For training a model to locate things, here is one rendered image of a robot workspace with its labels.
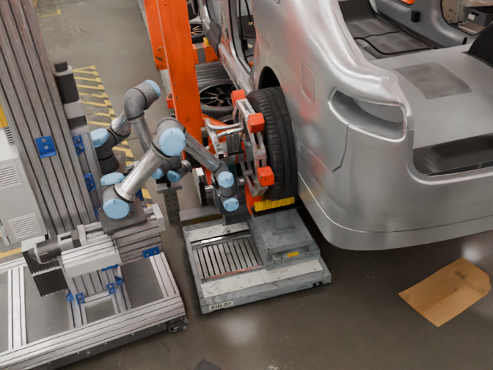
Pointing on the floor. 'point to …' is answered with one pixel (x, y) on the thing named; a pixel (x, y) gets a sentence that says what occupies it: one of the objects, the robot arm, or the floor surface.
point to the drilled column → (172, 206)
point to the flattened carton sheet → (448, 291)
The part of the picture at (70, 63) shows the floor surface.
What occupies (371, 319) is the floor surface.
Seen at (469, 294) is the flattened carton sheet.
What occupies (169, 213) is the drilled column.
